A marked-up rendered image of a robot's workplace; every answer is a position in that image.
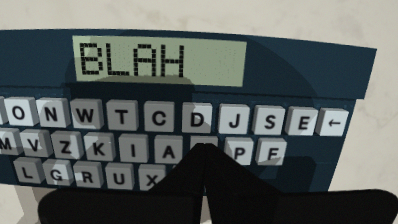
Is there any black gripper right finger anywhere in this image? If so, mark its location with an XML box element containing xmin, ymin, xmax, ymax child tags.
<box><xmin>204</xmin><ymin>143</ymin><xmax>398</xmax><ymax>224</ymax></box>

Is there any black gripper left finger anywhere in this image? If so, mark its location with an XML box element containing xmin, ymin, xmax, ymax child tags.
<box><xmin>37</xmin><ymin>143</ymin><xmax>206</xmax><ymax>224</ymax></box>

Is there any dark blue keyboard case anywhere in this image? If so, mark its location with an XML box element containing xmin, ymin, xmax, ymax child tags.
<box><xmin>0</xmin><ymin>29</ymin><xmax>377</xmax><ymax>193</ymax></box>

